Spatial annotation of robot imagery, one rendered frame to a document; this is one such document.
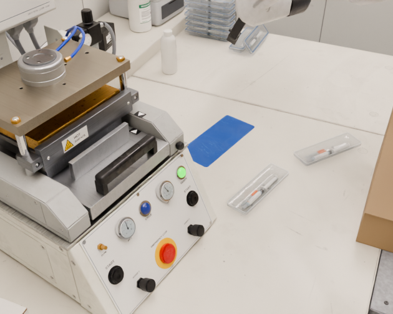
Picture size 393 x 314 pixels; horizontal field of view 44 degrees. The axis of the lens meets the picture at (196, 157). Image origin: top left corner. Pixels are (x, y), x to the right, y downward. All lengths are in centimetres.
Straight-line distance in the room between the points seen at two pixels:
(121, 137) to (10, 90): 22
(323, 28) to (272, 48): 157
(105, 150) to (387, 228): 59
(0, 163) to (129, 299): 34
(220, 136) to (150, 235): 48
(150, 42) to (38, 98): 93
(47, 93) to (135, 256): 34
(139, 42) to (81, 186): 96
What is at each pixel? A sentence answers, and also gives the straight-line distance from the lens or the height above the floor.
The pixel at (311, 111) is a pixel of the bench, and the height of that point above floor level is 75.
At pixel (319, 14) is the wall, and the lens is 334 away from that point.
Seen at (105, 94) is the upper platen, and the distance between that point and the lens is 95.
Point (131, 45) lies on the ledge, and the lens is 173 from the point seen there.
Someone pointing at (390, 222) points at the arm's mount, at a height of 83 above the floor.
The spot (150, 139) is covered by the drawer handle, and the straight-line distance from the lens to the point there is 90.
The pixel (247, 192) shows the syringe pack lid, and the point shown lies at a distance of 114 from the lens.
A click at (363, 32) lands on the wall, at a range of 333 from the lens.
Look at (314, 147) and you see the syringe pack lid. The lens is 130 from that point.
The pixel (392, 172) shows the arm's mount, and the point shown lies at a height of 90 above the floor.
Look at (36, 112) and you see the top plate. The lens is 83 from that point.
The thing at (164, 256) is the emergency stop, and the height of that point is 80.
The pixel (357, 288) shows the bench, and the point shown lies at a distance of 103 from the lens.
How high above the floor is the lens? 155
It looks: 39 degrees down
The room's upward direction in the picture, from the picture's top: straight up
